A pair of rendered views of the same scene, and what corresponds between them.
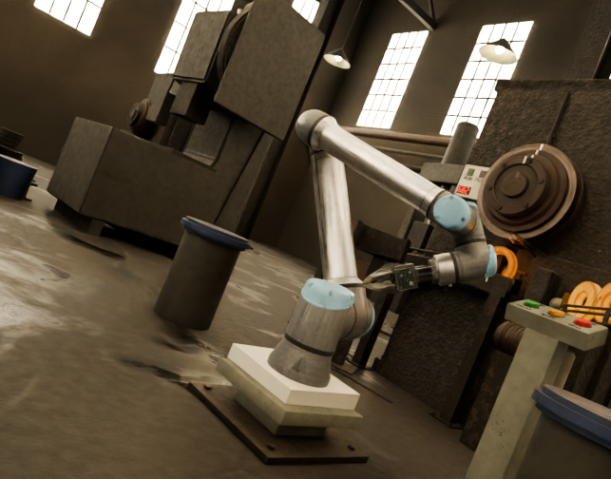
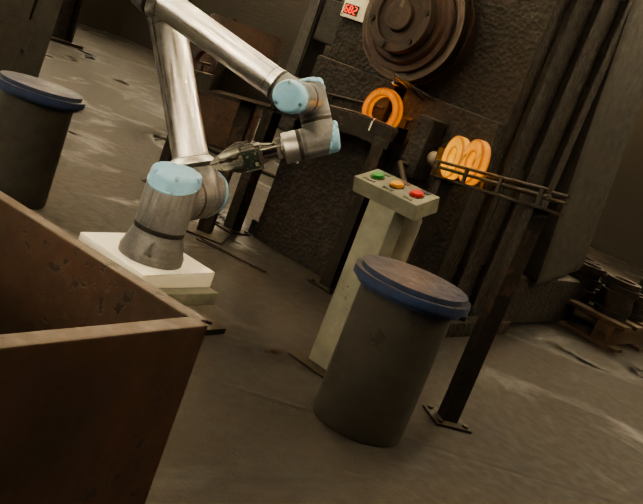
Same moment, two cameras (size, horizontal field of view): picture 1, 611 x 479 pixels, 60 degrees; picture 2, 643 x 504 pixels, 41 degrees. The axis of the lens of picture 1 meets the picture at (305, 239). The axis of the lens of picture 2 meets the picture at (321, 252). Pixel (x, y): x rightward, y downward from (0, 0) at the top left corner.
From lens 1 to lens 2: 0.96 m
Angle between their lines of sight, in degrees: 19
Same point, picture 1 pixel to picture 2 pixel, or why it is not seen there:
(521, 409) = not seen: hidden behind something
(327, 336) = (176, 221)
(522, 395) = not seen: hidden behind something
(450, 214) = (288, 99)
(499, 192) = (383, 23)
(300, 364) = (152, 249)
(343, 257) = (190, 133)
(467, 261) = (311, 140)
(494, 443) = (340, 306)
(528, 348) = (371, 219)
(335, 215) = (179, 87)
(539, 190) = (423, 25)
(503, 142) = not seen: outside the picture
